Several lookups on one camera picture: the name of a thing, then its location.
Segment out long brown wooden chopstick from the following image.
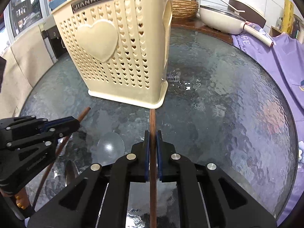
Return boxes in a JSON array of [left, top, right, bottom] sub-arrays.
[[30, 106, 92, 210]]

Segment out cream plastic utensil basket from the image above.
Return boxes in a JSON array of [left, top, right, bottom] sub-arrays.
[[52, 0, 173, 109]]

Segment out left hand gold nails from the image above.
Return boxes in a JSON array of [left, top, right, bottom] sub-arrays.
[[14, 188, 30, 210]]

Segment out clear plastic spoon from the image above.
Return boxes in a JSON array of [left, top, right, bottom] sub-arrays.
[[95, 132, 125, 165]]

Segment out metal spoon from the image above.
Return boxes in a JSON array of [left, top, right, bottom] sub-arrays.
[[64, 160, 79, 186]]

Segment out water dispenser machine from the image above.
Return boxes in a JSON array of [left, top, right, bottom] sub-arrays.
[[39, 15, 67, 64]]

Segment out glass door cabinet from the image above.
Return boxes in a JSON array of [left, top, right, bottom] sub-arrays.
[[1, 0, 50, 52]]

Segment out dark wooden side table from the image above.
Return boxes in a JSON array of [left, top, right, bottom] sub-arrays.
[[172, 18, 232, 44]]

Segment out white cooking pot with lid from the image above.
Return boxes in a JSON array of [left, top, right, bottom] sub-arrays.
[[199, 4, 274, 47]]

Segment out purple floral cloth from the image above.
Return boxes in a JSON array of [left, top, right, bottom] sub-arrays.
[[232, 32, 303, 227]]

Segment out brown white rice cooker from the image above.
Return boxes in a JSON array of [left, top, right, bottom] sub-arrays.
[[228, 0, 266, 28]]

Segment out yellow patterned roll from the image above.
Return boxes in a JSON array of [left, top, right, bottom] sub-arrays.
[[281, 0, 294, 35]]

